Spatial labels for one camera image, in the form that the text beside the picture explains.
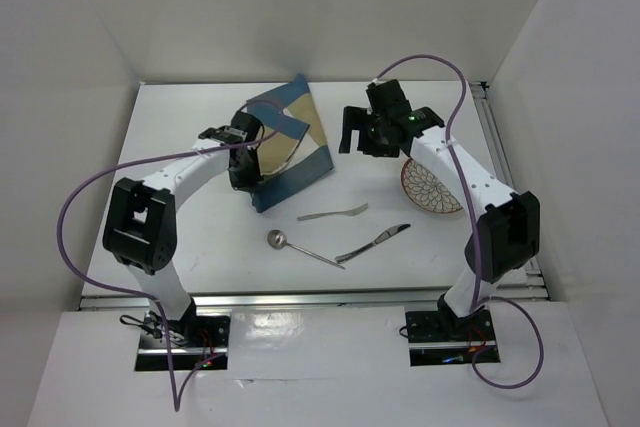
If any silver table knife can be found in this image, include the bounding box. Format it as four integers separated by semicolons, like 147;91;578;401
335;224;411;264

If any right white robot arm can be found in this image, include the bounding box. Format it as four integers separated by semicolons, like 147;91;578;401
339;80;540;339

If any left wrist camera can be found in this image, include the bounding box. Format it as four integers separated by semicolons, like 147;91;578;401
198;126;247;145

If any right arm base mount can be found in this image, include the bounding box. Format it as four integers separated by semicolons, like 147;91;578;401
398;309;500;367

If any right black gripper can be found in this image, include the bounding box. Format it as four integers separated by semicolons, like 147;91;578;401
339;105;401;158

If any silver spoon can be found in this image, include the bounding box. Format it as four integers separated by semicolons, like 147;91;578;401
266;229;345;270

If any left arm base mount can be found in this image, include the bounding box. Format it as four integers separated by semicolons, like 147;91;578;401
119;312;231;372

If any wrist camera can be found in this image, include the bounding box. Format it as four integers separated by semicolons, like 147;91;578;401
366;80;411;118
198;126;247;145

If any floral patterned ceramic plate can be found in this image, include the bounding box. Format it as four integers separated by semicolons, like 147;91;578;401
400;159;463;215

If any blue beige checked placemat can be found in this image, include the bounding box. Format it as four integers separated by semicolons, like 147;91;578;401
246;74;334;213

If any silver fork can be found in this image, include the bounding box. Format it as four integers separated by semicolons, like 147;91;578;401
297;203;369;222

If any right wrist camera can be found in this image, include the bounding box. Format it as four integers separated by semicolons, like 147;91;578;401
366;80;411;118

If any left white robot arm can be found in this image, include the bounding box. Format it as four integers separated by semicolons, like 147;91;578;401
103;112;265;346

